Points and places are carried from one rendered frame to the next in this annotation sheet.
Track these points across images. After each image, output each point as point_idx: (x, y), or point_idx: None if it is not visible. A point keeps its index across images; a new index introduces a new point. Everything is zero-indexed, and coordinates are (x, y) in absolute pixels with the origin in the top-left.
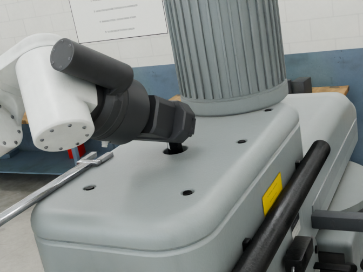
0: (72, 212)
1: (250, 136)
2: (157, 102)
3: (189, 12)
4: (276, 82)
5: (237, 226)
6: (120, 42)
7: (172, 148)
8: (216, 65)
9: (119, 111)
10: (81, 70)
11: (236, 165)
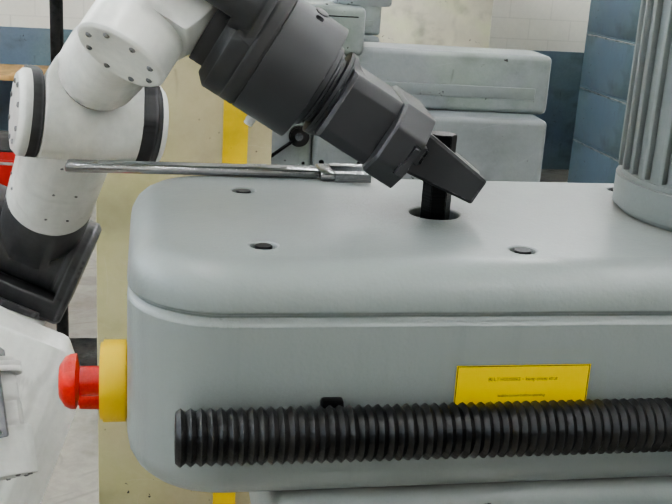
0: (154, 197)
1: (554, 253)
2: (349, 86)
3: None
4: None
5: (312, 358)
6: None
7: (422, 205)
8: (655, 100)
9: (239, 61)
10: None
11: (407, 263)
